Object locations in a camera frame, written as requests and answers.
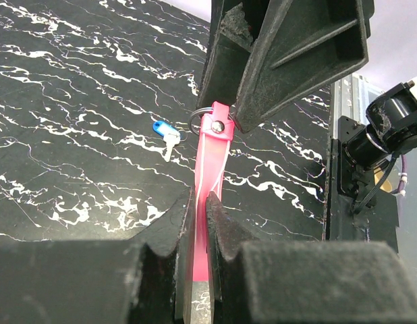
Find red strap keychain with ring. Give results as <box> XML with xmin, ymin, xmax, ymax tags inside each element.
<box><xmin>192</xmin><ymin>101</ymin><xmax>235</xmax><ymax>282</ymax></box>

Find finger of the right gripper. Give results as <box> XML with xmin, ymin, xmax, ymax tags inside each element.
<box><xmin>196</xmin><ymin>1</ymin><xmax>270</xmax><ymax>109</ymax></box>
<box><xmin>235</xmin><ymin>1</ymin><xmax>369</xmax><ymax>132</ymax></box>

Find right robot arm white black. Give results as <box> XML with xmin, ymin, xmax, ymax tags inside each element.
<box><xmin>198</xmin><ymin>1</ymin><xmax>417</xmax><ymax>242</ymax></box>

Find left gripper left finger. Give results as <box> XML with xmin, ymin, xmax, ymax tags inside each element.
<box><xmin>0</xmin><ymin>189</ymin><xmax>195</xmax><ymax>323</ymax></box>

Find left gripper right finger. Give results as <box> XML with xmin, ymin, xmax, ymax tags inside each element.
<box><xmin>206</xmin><ymin>193</ymin><xmax>417</xmax><ymax>323</ymax></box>

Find silver key with blue tag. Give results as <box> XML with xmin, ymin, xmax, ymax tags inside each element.
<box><xmin>152</xmin><ymin>121</ymin><xmax>187</xmax><ymax>162</ymax></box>

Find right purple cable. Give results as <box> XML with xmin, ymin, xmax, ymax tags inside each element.
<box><xmin>392</xmin><ymin>155</ymin><xmax>412</xmax><ymax>196</ymax></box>

